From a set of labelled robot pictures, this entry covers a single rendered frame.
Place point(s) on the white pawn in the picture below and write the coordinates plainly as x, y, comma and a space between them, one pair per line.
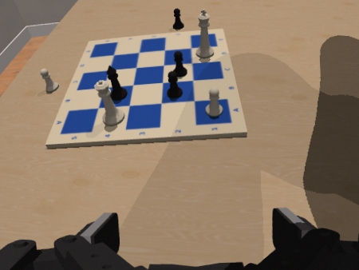
50, 85
214, 109

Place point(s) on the blue and cream chessboard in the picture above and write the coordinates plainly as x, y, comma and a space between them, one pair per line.
142, 64

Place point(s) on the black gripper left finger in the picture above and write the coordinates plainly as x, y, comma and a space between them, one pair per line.
103, 234

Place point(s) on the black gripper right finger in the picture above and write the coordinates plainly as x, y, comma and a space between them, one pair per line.
306, 253

